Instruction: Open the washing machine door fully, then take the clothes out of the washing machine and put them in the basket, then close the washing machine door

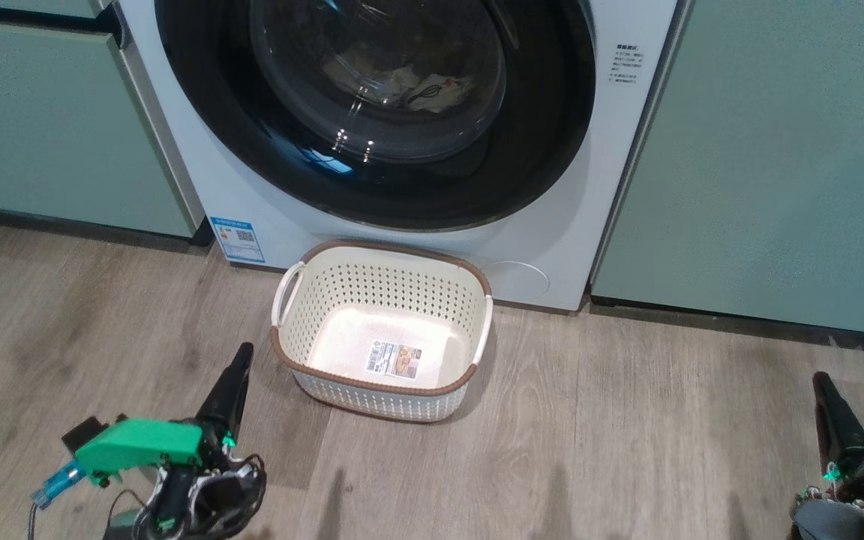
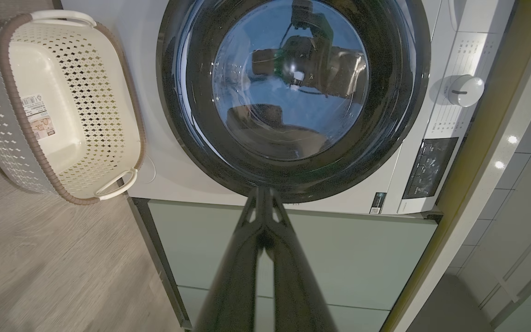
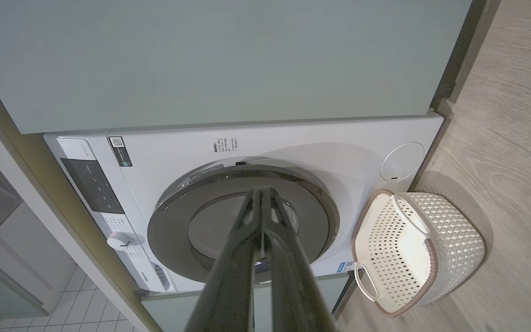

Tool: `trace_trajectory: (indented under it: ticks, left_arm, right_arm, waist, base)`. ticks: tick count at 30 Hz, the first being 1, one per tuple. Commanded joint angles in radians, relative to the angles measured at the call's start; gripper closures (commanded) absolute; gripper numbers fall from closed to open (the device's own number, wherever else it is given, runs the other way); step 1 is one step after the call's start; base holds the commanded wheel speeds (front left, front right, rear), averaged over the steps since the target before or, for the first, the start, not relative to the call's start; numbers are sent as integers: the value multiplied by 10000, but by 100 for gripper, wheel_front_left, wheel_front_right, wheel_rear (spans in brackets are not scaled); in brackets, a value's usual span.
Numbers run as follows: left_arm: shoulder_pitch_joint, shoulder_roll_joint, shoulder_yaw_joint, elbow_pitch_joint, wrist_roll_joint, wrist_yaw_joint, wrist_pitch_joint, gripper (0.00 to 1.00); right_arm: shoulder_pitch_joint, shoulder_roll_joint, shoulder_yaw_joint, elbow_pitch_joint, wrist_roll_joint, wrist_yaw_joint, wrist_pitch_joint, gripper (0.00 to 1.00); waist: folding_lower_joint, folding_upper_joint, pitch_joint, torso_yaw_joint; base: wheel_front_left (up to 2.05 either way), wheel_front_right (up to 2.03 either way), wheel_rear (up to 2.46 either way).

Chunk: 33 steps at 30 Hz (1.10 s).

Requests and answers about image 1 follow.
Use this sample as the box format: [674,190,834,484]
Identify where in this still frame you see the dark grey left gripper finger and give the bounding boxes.
[196,343,254,445]

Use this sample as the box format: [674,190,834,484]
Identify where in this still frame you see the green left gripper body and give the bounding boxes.
[76,418,238,482]

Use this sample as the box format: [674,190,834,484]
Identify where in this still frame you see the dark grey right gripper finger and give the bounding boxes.
[812,371,864,492]

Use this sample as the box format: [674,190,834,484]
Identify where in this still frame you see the black round glass washer door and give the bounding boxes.
[154,0,598,232]

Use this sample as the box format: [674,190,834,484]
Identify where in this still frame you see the cream garment with blue cuff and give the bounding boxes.
[319,52,478,113]

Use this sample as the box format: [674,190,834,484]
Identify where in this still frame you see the printed product label sticker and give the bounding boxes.
[366,340,426,380]

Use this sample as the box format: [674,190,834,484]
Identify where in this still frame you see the cream perforated laundry basket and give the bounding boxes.
[271,240,494,423]

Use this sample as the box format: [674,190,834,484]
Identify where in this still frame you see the white front-load washing machine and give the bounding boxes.
[113,0,692,312]

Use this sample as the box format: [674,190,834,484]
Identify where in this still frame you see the blue energy label sticker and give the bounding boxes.
[209,216,266,264]

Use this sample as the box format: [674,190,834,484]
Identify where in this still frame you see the pale green tall cabinet panel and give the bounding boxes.
[589,0,864,338]

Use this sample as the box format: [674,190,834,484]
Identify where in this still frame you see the round drain filter cover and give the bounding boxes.
[481,260,551,303]

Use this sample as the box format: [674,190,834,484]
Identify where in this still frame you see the pale green cabinet with drawer gap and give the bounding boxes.
[0,0,206,241]

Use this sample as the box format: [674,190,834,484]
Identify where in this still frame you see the blue left gripper cable plug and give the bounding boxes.
[32,461,87,510]

